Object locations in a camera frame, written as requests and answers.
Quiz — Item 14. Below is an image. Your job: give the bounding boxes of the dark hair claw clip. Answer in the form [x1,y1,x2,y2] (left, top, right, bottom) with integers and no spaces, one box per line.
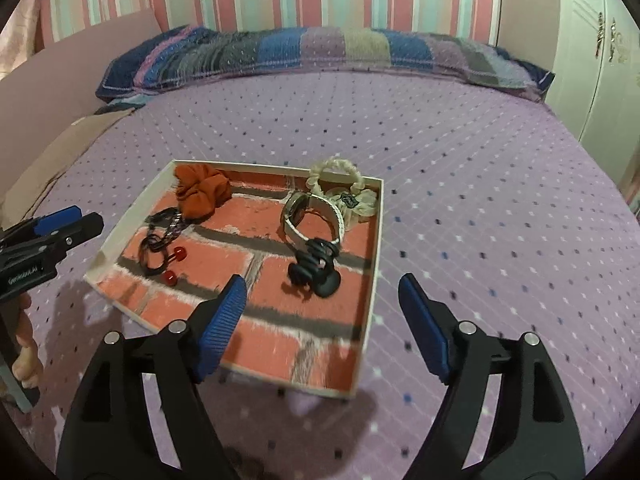
[281,237,342,300]

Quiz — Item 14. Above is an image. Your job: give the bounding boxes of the pink floral curtain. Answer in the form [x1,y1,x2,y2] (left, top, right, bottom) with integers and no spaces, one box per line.
[0,0,51,81]

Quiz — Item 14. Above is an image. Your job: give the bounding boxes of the orange scrunchie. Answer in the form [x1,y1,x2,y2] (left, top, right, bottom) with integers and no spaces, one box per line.
[173,162,233,224]

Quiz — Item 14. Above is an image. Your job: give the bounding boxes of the purple dotted bedspread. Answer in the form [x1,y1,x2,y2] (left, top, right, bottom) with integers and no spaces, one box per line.
[0,72,640,480]

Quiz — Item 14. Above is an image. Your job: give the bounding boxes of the beige blanket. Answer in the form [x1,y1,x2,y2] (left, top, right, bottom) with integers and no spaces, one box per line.
[0,107,136,211]

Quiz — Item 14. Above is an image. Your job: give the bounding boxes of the white band wristwatch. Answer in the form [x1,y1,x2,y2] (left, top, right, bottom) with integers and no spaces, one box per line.
[280,191,346,256]

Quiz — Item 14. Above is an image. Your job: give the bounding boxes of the person's left hand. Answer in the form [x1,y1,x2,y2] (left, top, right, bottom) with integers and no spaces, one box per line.
[12,292,45,391]

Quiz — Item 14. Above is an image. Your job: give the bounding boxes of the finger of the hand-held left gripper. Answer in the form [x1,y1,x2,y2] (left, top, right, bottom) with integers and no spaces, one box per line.
[0,205,83,248]
[30,212,105,261]

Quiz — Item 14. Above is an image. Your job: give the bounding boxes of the striped patchwork pillow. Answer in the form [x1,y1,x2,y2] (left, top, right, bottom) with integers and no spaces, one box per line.
[95,25,556,106]

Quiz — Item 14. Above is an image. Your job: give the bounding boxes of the white wardrobe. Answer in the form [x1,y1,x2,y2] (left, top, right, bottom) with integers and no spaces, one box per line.
[545,0,640,196]

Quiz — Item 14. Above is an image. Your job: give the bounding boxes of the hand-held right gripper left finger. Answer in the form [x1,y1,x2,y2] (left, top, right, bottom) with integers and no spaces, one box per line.
[55,274,248,480]

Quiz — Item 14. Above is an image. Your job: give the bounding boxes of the black hair tie red beads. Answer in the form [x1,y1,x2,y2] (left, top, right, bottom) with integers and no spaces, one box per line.
[139,232,189,286]

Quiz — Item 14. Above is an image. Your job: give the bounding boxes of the pink headboard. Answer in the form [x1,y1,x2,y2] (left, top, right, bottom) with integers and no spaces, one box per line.
[0,7,163,161]

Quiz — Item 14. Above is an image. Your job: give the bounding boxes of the brick pattern tray box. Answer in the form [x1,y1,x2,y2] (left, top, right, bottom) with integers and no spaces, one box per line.
[83,159,386,401]

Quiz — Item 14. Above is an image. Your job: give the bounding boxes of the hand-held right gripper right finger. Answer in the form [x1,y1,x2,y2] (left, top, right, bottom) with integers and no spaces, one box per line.
[398,273,586,480]

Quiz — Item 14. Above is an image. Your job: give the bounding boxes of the cream scrunchie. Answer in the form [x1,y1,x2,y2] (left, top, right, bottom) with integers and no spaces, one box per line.
[306,158,381,231]

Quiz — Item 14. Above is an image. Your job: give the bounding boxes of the small black hair tie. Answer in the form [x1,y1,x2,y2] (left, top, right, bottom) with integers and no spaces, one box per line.
[146,208,187,241]

